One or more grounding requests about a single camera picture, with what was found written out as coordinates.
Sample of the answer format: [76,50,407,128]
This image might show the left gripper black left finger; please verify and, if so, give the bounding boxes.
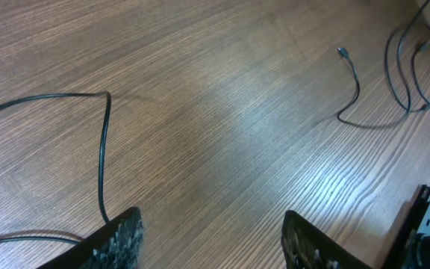
[41,207,143,269]

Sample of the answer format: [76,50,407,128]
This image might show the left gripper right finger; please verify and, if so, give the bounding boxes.
[281,210,371,269]

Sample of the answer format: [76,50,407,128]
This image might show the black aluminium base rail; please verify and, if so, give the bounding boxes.
[382,185,430,269]

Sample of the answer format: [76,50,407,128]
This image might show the black usb cable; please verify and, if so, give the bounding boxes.
[335,46,410,126]
[383,0,430,114]
[0,90,112,250]

